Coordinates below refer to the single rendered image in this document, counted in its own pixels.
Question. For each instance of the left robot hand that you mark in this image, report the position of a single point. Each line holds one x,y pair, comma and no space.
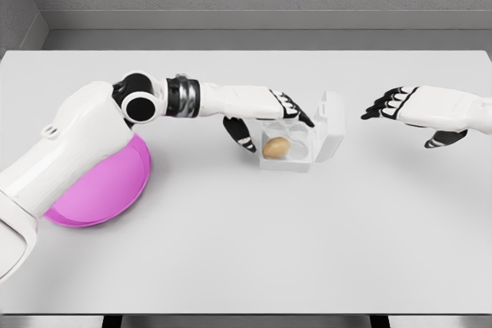
261,103

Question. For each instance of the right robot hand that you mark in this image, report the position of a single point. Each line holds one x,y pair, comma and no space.
430,107

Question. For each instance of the brown egg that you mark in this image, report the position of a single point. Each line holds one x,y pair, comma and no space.
276,147

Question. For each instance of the transparent egg box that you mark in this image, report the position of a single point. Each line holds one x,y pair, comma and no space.
296,140

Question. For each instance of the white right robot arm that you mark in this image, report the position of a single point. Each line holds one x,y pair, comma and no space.
483,113

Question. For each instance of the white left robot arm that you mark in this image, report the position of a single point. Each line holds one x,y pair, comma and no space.
77,140

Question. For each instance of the pink bowl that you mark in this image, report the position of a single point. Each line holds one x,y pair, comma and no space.
98,186

